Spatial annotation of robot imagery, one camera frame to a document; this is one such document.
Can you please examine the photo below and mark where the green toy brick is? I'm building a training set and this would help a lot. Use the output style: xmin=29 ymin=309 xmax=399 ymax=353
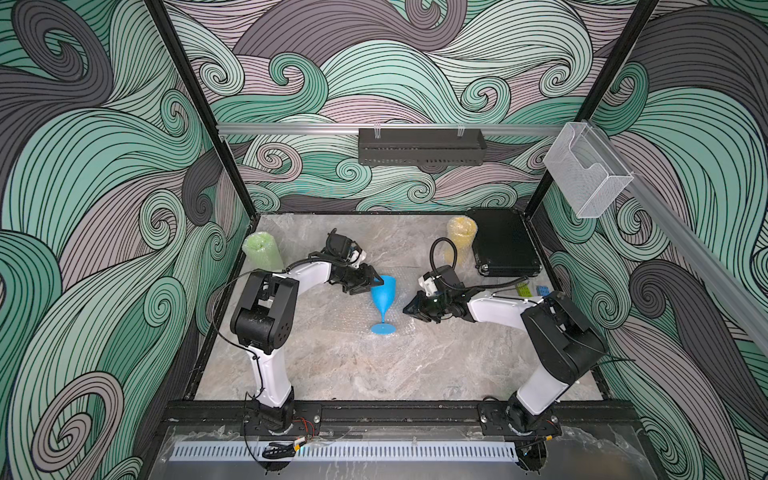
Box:
xmin=516 ymin=283 xmax=533 ymax=298

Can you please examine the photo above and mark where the clear acrylic wall box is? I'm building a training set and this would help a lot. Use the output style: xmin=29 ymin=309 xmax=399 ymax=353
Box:
xmin=544 ymin=121 xmax=634 ymax=219

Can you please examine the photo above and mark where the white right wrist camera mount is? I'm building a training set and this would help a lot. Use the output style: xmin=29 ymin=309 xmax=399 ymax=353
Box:
xmin=418 ymin=273 xmax=439 ymax=297

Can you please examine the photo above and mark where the black frame post right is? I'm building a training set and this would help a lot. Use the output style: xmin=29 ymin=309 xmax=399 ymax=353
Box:
xmin=523 ymin=1 xmax=658 ymax=226

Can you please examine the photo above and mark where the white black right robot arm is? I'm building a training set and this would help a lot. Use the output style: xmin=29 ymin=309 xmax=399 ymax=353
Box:
xmin=403 ymin=265 xmax=607 ymax=436

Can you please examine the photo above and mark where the black wall tray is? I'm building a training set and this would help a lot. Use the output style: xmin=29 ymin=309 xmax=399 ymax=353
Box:
xmin=357 ymin=127 xmax=488 ymax=169

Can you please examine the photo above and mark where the yellow plastic wine glass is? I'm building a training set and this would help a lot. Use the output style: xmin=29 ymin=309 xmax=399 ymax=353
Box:
xmin=445 ymin=215 xmax=479 ymax=268

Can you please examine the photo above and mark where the black frame post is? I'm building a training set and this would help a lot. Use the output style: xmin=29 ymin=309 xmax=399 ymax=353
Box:
xmin=523 ymin=1 xmax=658 ymax=226
xmin=144 ymin=0 xmax=260 ymax=225

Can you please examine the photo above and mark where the blue plastic wine glass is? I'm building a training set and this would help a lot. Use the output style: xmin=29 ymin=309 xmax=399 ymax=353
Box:
xmin=371 ymin=275 xmax=396 ymax=335

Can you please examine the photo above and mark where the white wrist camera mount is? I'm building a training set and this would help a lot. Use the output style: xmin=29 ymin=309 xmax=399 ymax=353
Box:
xmin=418 ymin=273 xmax=439 ymax=297
xmin=348 ymin=248 xmax=367 ymax=269

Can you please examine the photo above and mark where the black frame post left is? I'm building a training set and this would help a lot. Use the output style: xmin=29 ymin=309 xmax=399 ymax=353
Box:
xmin=144 ymin=0 xmax=260 ymax=225

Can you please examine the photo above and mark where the white slotted cable duct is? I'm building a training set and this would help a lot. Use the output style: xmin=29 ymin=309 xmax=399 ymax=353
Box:
xmin=169 ymin=440 xmax=518 ymax=463

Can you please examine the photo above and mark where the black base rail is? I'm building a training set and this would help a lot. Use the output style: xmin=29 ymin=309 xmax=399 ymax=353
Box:
xmin=161 ymin=400 xmax=639 ymax=438

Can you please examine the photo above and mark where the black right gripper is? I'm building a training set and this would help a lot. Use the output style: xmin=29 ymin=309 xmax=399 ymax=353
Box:
xmin=401 ymin=290 xmax=451 ymax=322

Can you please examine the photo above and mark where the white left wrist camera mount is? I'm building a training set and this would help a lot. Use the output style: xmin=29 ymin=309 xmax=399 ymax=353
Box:
xmin=348 ymin=248 xmax=367 ymax=269

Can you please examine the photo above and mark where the green plastic wine glass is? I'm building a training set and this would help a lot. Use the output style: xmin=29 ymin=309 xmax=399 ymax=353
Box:
xmin=242 ymin=232 xmax=284 ymax=272

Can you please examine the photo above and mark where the black hard case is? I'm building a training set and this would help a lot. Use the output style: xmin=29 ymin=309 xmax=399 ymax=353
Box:
xmin=468 ymin=208 xmax=542 ymax=278

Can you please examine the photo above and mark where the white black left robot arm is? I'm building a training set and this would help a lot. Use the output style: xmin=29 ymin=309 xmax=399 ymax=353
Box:
xmin=230 ymin=230 xmax=385 ymax=431

